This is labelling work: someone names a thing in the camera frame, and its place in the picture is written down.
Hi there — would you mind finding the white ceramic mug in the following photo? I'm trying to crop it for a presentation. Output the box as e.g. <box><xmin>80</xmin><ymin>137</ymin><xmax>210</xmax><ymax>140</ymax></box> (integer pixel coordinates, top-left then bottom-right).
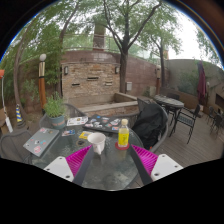
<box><xmin>87</xmin><ymin>132</ymin><xmax>107</xmax><ymax>156</ymax></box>

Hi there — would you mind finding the yellow and blue striped cone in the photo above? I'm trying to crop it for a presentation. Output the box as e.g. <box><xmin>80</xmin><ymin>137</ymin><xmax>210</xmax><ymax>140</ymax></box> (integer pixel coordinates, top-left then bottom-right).
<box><xmin>15</xmin><ymin>103</ymin><xmax>25</xmax><ymax>124</ymax></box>

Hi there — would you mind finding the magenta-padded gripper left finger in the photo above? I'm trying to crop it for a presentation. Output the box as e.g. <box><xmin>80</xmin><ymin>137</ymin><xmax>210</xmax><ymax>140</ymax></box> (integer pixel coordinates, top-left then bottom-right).
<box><xmin>44</xmin><ymin>144</ymin><xmax>97</xmax><ymax>187</ymax></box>

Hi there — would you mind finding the small yellow card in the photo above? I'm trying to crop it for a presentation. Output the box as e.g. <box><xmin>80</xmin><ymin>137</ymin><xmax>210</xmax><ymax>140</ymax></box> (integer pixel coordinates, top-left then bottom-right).
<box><xmin>78</xmin><ymin>130</ymin><xmax>94</xmax><ymax>140</ymax></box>

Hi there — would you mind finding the potted plant in teal pot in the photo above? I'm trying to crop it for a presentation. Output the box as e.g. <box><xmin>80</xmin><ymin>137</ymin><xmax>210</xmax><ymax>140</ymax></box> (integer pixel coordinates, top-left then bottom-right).
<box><xmin>43</xmin><ymin>91</ymin><xmax>68</xmax><ymax>130</ymax></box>

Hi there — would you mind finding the grey laptop with stickers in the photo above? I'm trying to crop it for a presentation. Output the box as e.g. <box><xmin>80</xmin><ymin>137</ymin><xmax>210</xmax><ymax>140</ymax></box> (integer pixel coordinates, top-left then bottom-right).
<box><xmin>22</xmin><ymin>127</ymin><xmax>60</xmax><ymax>158</ymax></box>

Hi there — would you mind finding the round dark patio table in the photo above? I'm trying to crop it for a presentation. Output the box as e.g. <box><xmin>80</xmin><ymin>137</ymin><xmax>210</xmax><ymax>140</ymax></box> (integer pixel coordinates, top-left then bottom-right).
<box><xmin>153</xmin><ymin>94</ymin><xmax>185</xmax><ymax>138</ymax></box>

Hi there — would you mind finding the closed maroon patio umbrella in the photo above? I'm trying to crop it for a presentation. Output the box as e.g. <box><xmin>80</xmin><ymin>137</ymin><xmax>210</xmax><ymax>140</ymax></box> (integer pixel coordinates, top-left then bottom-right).
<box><xmin>196</xmin><ymin>60</ymin><xmax>208</xmax><ymax>106</ymax></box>

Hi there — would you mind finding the black metal chair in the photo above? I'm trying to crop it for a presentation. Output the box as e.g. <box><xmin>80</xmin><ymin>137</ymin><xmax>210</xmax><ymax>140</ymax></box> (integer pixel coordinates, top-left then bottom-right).
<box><xmin>169</xmin><ymin>103</ymin><xmax>202</xmax><ymax>145</ymax></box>
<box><xmin>206</xmin><ymin>105</ymin><xmax>224</xmax><ymax>136</ymax></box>

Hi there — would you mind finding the black laptop with stickers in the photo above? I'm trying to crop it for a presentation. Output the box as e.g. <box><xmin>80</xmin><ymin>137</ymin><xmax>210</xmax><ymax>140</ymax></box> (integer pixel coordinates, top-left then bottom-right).
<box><xmin>83</xmin><ymin>114</ymin><xmax>123</xmax><ymax>134</ymax></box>

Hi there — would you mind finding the yellow drink bottle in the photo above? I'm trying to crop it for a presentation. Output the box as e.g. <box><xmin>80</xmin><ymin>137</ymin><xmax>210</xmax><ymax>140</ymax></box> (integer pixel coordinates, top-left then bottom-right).
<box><xmin>117</xmin><ymin>118</ymin><xmax>130</xmax><ymax>149</ymax></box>

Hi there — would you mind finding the white sticker sheet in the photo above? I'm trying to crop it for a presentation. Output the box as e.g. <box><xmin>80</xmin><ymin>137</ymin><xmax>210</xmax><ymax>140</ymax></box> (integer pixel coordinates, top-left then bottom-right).
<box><xmin>66</xmin><ymin>115</ymin><xmax>89</xmax><ymax>127</ymax></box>

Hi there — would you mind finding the wooden lamp post, globe light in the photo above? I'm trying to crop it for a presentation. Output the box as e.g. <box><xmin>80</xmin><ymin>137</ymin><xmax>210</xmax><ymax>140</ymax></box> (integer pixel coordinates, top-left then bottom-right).
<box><xmin>37</xmin><ymin>53</ymin><xmax>48</xmax><ymax>111</ymax></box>

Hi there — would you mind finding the forked dark-trunk tree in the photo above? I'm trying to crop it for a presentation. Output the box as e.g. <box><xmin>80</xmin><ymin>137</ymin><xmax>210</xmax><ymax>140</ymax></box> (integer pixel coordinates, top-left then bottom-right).
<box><xmin>101</xmin><ymin>0</ymin><xmax>164</xmax><ymax>95</ymax></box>

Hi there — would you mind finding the leaning thin-trunk tree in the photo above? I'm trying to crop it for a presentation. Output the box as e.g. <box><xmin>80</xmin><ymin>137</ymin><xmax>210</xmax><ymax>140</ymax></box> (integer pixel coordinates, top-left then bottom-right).
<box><xmin>12</xmin><ymin>33</ymin><xmax>38</xmax><ymax>129</ymax></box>

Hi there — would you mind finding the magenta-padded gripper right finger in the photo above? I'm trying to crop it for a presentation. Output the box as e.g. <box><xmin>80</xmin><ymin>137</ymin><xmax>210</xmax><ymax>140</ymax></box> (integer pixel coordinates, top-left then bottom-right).
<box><xmin>129</xmin><ymin>144</ymin><xmax>184</xmax><ymax>186</ymax></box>

